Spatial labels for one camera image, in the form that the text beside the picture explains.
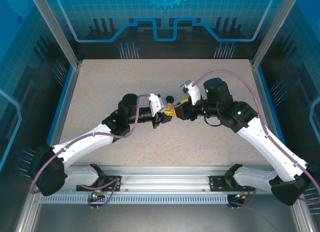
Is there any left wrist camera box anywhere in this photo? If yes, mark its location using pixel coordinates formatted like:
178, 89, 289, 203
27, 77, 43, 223
148, 93, 169, 115

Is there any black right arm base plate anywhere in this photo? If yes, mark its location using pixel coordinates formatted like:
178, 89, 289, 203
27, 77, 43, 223
208, 175, 255, 192

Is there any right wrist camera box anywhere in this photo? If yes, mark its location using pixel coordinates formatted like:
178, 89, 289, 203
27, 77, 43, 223
179, 79, 202, 105

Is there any aluminium mounting rail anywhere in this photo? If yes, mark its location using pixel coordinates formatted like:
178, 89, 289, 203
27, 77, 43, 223
32, 165, 300, 195

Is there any aluminium table side rail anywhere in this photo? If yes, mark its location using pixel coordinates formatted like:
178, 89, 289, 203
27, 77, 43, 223
251, 64, 288, 167
41, 63, 82, 174

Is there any slotted grey cable duct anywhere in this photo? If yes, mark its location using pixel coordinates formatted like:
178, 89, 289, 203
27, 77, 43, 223
39, 194, 230, 205

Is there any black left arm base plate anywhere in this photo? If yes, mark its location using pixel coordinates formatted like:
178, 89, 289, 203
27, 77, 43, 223
76, 175, 123, 192

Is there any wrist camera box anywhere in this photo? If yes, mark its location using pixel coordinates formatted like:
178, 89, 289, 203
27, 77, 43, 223
148, 93, 169, 115
179, 79, 202, 105

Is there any aluminium frame post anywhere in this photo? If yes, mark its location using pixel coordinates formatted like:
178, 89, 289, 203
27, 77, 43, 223
250, 0, 302, 69
26, 0, 83, 69

